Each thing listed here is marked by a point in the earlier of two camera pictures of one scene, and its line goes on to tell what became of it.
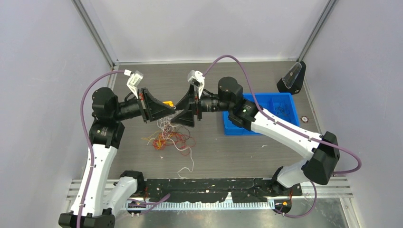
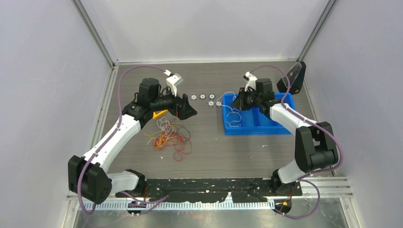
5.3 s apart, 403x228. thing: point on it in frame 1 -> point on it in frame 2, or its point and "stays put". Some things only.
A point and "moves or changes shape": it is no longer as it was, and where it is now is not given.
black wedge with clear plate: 292,80 stays put
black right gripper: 187,117 -> 239,103
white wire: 192,161 moves or changes shape
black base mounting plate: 214,189 stays put
